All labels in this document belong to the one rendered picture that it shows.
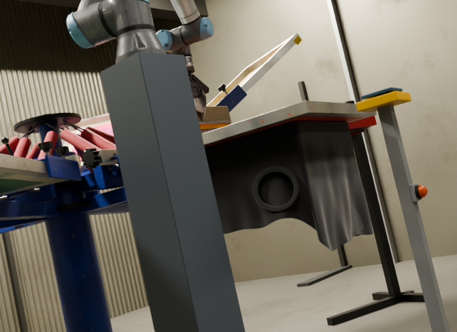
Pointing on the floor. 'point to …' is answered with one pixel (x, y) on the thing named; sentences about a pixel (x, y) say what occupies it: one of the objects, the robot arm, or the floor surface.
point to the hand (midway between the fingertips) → (199, 119)
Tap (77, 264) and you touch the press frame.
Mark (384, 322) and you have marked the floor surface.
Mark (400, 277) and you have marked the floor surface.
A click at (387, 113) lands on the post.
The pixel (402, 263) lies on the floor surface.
